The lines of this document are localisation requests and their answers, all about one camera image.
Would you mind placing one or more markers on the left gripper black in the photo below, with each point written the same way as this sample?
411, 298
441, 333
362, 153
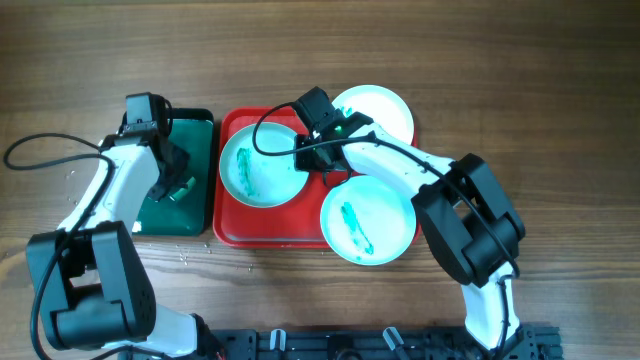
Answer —
179, 158

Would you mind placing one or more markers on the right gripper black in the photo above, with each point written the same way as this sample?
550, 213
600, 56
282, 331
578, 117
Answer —
302, 164

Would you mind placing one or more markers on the green sponge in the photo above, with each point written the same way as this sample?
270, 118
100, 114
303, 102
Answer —
183, 189

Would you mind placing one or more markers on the white plate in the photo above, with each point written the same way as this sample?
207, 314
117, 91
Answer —
366, 222
381, 104
257, 180

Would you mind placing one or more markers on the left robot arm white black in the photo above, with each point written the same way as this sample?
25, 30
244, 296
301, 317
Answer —
91, 288

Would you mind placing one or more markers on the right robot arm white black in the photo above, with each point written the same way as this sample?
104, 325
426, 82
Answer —
470, 224

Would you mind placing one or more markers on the black tray green water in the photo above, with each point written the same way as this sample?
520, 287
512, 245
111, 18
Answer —
194, 131

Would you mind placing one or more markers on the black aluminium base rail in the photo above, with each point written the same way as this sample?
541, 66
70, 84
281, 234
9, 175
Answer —
530, 342

